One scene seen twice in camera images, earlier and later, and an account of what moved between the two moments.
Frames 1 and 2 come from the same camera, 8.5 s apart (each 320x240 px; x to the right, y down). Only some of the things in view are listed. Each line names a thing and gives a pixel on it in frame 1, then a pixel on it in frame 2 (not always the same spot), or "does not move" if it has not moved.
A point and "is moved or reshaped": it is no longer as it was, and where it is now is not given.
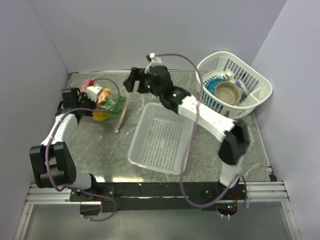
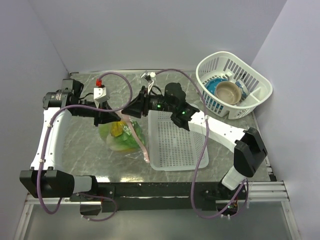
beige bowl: [228, 92] does not move
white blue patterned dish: [244, 89] does not move
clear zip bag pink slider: [111, 104] is moved or reshaped
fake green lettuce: [114, 103] -> [126, 141]
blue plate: [211, 84] does not move
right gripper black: [129, 83] -> [139, 105]
